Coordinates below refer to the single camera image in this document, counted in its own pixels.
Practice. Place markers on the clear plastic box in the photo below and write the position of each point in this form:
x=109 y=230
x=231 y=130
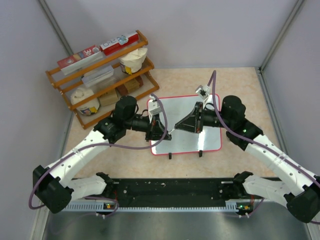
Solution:
x=94 y=77

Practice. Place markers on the grey slotted cable duct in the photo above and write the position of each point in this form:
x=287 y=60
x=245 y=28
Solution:
x=108 y=206

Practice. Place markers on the white bag upper shelf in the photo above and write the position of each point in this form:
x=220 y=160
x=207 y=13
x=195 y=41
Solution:
x=131 y=62

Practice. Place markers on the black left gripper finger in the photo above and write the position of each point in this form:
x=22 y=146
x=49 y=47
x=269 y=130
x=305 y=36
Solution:
x=159 y=126
x=159 y=133

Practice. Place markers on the red white wrap box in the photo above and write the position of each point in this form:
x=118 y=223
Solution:
x=79 y=60

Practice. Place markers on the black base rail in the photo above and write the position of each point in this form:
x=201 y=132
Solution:
x=172 y=192

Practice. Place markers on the brown block right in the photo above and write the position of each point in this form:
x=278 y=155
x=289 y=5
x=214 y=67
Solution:
x=130 y=86

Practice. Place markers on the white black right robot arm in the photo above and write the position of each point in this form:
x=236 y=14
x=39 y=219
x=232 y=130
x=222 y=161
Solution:
x=297 y=189

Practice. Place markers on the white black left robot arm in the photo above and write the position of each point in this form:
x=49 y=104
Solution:
x=56 y=186

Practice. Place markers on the tan block left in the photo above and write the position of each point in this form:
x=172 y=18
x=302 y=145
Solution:
x=108 y=98

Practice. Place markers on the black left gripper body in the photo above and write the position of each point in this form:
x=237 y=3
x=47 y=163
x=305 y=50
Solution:
x=149 y=133

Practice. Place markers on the orange wooden shelf rack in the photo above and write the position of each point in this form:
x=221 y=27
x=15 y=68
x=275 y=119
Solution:
x=84 y=101

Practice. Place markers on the red foil box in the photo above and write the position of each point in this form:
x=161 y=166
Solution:
x=115 y=44

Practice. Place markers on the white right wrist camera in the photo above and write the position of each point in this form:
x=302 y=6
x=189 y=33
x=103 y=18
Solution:
x=204 y=92

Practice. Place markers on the black whiteboard clip right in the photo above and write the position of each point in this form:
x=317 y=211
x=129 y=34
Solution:
x=200 y=153

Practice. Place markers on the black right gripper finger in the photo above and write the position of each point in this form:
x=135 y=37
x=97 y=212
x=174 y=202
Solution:
x=187 y=124
x=195 y=112

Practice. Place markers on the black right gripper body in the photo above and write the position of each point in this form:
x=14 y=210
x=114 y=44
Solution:
x=200 y=113

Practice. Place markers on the pink framed whiteboard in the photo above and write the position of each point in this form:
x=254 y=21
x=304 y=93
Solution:
x=176 y=108

